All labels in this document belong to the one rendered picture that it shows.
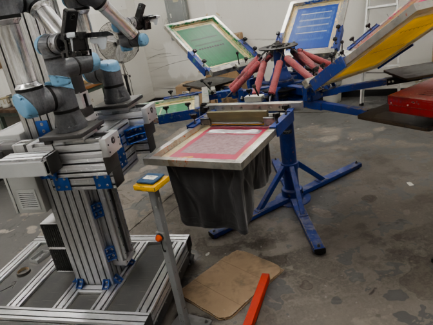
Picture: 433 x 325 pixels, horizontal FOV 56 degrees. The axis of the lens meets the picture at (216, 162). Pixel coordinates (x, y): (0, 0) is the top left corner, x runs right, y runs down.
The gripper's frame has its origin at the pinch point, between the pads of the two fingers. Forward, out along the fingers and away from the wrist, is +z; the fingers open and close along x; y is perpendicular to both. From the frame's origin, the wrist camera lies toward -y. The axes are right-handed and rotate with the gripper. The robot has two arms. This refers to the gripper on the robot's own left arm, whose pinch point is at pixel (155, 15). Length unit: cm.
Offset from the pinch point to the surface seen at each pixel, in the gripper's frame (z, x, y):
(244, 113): -6, 74, 53
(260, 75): 48, 52, 45
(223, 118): -9, 60, 58
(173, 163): -67, 71, 62
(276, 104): 18, 82, 53
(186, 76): 348, -289, 155
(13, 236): -75, -136, 189
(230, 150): -41, 88, 61
